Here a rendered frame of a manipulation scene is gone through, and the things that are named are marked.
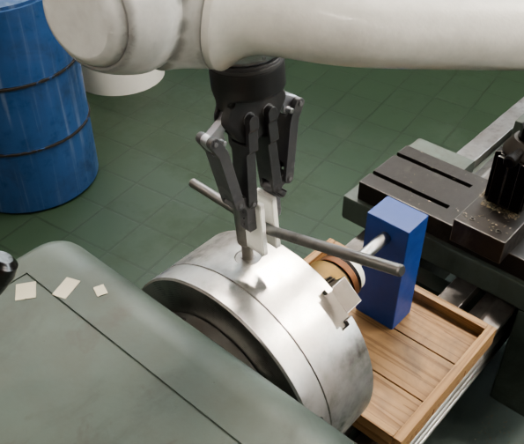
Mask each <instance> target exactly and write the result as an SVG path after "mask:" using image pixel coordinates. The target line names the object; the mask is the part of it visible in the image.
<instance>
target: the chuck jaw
mask: <svg viewBox="0 0 524 444"><path fill-rule="evenodd" d="M325 280H326V281H327V283H328V284H329V285H330V286H331V287H332V288H333V290H332V291H331V292H330V293H328V294H326V295H324V294H323V292H321V293H320V294H319V295H318V297H319V298H320V299H321V300H320V301H319V302H318V303H319V304H320V306H321V307H322V308H323V310H324V311H325V312H326V314H327V315H328V317H329V318H330V320H331V321H332V322H333V323H334V325H335V326H336V328H338V327H341V329H343V328H344V327H345V326H346V325H345V323H344V322H343V321H344V320H345V319H346V318H347V317H348V316H349V315H348V313H349V312H350V311H351V310H352V309H353V308H354V307H355V306H356V305H357V304H358V303H359V302H360V301H361V299H360V298H359V296H358V295H357V294H356V292H355V291H354V289H353V288H352V287H351V285H350V283H349V282H348V281H347V279H346V278H345V277H341V278H339V279H337V280H336V279H335V278H334V277H331V276H330V277H327V278H325Z"/></svg>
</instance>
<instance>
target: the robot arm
mask: <svg viewBox="0 0 524 444"><path fill-rule="evenodd" d="M42 2H43V10H44V13H45V17H46V20H47V22H48V26H49V28H50V30H51V32H52V34H53V35H54V36H55V38H56V40H57V41H58V42H59V44H60V45H61V46H62V47H63V48H64V50H65V51H66V52H67V53H68V54H69V55H70V56H71V57H72V58H73V59H74V60H76V61H77V62H78V63H80V64H82V65H83V66H85V67H86V68H88V69H90V70H94V71H97V72H101V73H105V74H112V75H139V74H144V73H147V72H151V71H153V70H162V71H165V70H178V69H207V70H209V74H210V87H211V90H212V93H213V95H214V98H215V100H216V108H215V112H214V121H215V122H214V123H213V124H212V125H211V127H210V128H209V129H208V131H207V132H206V133H204V132H202V131H200V132H198V133H197V135H196V142H197V143H198V144H199V145H201V147H202V148H203V149H204V150H205V152H206V155H207V158H208V161H209V163H210V168H211V171H212V173H213V175H214V178H215V181H216V184H217V186H218V191H219V194H220V196H221V199H222V201H223V203H225V204H227V205H229V206H230V207H232V208H234V209H235V210H236V211H239V212H240V224H241V226H242V227H243V228H244V229H246V236H247V246H248V247H250V248H251V249H253V250H254V251H255V252H257V253H259V254H260V255H262V256H265V255H267V254H268V247H267V243H269V244H270V245H271V246H272V247H274V248H279V247H280V239H278V238H275V237H272V236H269V235H267V234H266V224H265V222H267V223H269V224H271V225H273V226H277V227H279V224H278V216H279V215H280V214H281V204H280V203H281V201H280V197H284V196H285V195H286V193H287V190H286V189H283V186H284V185H285V183H291V182H292V180H293V175H294V167H295V157H296V147H297V137H298V127H299V117H300V114H301V111H302V108H303V106H304V103H305V101H304V99H303V98H300V97H299V96H296V95H294V94H291V93H289V92H286V91H285V90H284V87H285V84H286V76H285V61H284V59H285V58H286V59H292V60H297V61H303V62H309V63H320V64H327V65H335V66H344V67H355V68H372V69H403V70H524V0H42ZM224 133H226V134H228V142H229V145H230V146H231V147H232V161H231V158H230V155H229V152H228V151H227V150H226V148H225V147H226V146H227V142H226V141H225V137H224ZM255 156H256V161H255ZM256 162H257V168H258V174H259V181H260V185H261V187H262V188H263V189H260V188H257V181H256ZM282 167H284V169H282Z"/></svg>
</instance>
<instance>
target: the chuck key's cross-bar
mask: <svg viewBox="0 0 524 444"><path fill-rule="evenodd" d="M188 185H189V186H190V187H191V188H192V189H194V190H196V191H198V192H199V193H201V194H202V195H204V196H206V197H208V198H209V199H210V200H212V201H213V202H215V203H216V204H218V205H220V206H222V207H223V208H225V209H226V210H228V211H229V212H231V213H232V214H233V208H232V207H230V206H229V205H227V204H226V203H223V201H222V199H221V196H220V194H219V193H218V192H216V191H215V190H213V189H211V188H209V187H208V186H206V185H204V184H203V183H201V182H199V181H198V180H197V179H191V180H190V182H189V184H188ZM265 224H266V234H267V235H269V236H272V237H275V238H278V239H280V240H284V241H289V242H291V243H294V244H297V245H300V246H303V247H306V248H311V249H313V250H316V251H319V252H322V253H325V254H328V255H332V256H335V257H338V258H342V259H344V260H347V261H350V262H353V263H357V264H361V265H364V266H366V267H369V268H372V269H375V270H380V271H383V272H386V273H388V274H391V275H394V276H397V277H401V276H402V275H403V274H404V273H405V266H404V265H403V264H400V263H395V262H392V261H389V260H386V259H383V258H380V257H377V256H374V255H368V254H366V253H363V252H359V251H357V250H353V249H350V248H345V247H342V246H339V245H336V244H333V243H330V242H326V241H324V240H318V239H315V238H313V237H309V236H306V235H304V234H300V233H295V232H292V231H289V230H286V229H283V228H280V227H277V226H273V225H271V224H269V223H267V222H265Z"/></svg>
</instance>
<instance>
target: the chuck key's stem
mask: <svg viewBox="0 0 524 444"><path fill-rule="evenodd" d="M233 215H234V222H235V229H236V236H237V242H238V244H239V245H241V251H242V257H241V258H242V259H243V260H245V261H246V262H249V261H251V260H253V259H254V258H255V256H254V250H253V249H251V248H250V247H248V246H247V236H246V229H244V228H243V227H242V226H241V224H240V212H239V211H236V210H235V209H233Z"/></svg>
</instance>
